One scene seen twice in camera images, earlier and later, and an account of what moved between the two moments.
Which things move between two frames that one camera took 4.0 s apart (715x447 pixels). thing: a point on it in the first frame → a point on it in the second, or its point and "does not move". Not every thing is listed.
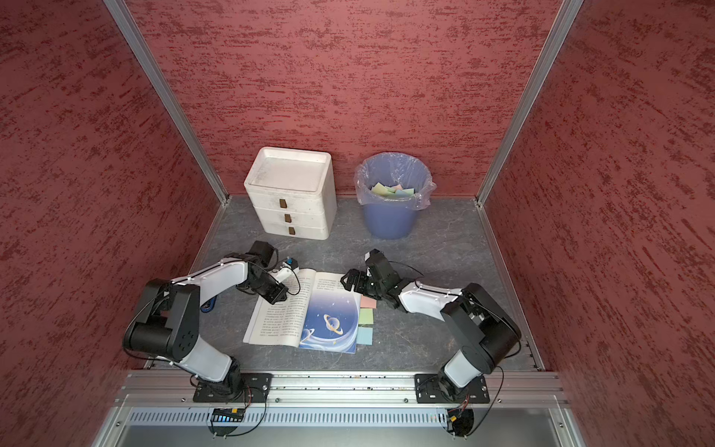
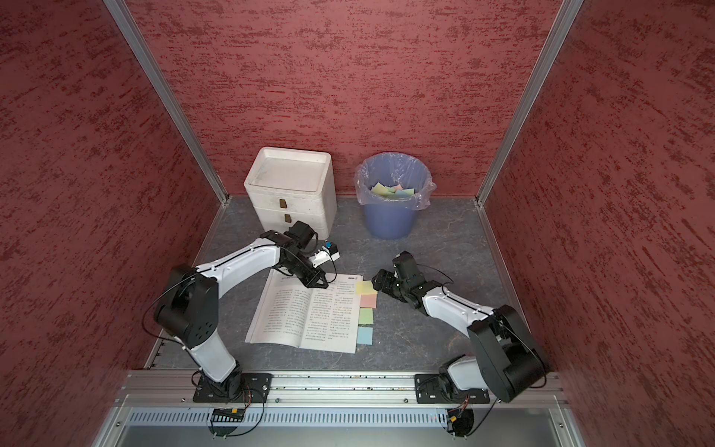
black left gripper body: [267, 287] → [303, 268]
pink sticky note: [367, 302] does not move
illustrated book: [318, 312] does not move
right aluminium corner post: [566, 17] does not move
